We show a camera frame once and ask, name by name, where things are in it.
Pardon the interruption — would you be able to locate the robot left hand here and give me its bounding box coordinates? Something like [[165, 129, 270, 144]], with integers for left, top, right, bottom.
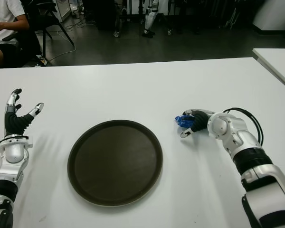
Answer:
[[4, 88, 45, 138]]

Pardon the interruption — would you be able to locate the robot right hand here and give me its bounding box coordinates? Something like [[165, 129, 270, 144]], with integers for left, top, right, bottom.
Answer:
[[180, 108, 216, 138]]

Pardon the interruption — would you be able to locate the blue Oreo packet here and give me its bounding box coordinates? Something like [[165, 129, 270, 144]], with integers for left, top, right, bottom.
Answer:
[[174, 114, 195, 129]]

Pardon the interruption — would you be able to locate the black wheeled stand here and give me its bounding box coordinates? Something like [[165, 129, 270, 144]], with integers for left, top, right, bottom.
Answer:
[[160, 9, 181, 36]]

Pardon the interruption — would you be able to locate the round brown tray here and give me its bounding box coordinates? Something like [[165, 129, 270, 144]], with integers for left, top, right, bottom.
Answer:
[[67, 119, 164, 209]]

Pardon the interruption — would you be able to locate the white side table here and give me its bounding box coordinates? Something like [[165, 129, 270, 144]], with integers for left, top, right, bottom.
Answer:
[[252, 48, 285, 94]]

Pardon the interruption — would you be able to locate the seated person white shirt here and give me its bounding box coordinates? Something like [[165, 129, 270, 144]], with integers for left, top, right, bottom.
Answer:
[[0, 0, 30, 68]]

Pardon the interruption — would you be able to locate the black chair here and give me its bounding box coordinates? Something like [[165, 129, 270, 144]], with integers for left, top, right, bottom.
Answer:
[[2, 0, 76, 67]]

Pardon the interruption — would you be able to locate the white humanoid robot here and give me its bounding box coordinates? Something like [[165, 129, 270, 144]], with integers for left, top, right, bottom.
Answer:
[[142, 0, 161, 38]]

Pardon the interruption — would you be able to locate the white cabinet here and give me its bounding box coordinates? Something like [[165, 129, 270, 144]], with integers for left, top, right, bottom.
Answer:
[[253, 0, 285, 31]]

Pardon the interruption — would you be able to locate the black equipment cart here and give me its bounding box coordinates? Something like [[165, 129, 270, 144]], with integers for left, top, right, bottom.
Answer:
[[95, 0, 122, 38]]

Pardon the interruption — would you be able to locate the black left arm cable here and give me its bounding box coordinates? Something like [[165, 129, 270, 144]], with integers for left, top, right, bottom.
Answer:
[[0, 135, 29, 155]]

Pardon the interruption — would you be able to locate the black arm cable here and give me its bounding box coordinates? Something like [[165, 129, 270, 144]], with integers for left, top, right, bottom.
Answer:
[[0, 135, 29, 155], [223, 107, 264, 145]]

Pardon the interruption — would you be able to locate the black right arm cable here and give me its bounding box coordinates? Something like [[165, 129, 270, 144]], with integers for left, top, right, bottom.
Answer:
[[223, 107, 264, 145]]

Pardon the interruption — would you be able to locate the white floor cable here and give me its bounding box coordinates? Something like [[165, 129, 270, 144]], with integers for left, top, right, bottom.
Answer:
[[46, 18, 95, 62]]

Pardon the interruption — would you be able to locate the folded silver frame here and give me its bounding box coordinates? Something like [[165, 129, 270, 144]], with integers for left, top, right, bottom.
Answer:
[[224, 7, 240, 29]]

